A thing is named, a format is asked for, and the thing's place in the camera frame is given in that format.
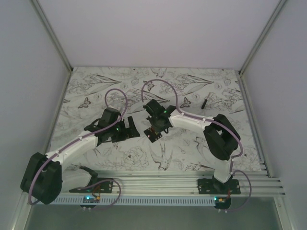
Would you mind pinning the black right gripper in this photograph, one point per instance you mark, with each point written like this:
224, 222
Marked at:
158, 130

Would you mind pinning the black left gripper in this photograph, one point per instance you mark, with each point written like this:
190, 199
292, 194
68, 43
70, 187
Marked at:
127, 132

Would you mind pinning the black fuse box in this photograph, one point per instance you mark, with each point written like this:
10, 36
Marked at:
152, 135

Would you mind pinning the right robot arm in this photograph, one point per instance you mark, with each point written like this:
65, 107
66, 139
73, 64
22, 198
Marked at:
221, 137

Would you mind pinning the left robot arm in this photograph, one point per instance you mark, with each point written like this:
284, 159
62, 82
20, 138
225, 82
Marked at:
47, 175

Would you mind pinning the left controller board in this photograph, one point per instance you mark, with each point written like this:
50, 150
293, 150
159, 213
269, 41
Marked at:
89, 202

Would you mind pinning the controller board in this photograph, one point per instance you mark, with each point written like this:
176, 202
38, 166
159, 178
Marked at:
89, 202
222, 203

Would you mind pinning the right controller board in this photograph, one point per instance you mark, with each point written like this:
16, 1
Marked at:
222, 203

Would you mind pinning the black handled screwdriver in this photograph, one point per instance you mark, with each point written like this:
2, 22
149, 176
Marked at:
205, 101

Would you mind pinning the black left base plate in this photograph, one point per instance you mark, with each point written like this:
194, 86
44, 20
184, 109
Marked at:
103, 185

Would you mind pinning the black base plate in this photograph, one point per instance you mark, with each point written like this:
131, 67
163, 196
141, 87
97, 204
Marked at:
103, 185
214, 187

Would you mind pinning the slotted cable duct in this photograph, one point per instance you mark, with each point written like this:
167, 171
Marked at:
127, 200

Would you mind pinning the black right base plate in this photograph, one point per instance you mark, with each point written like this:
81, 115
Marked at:
214, 187

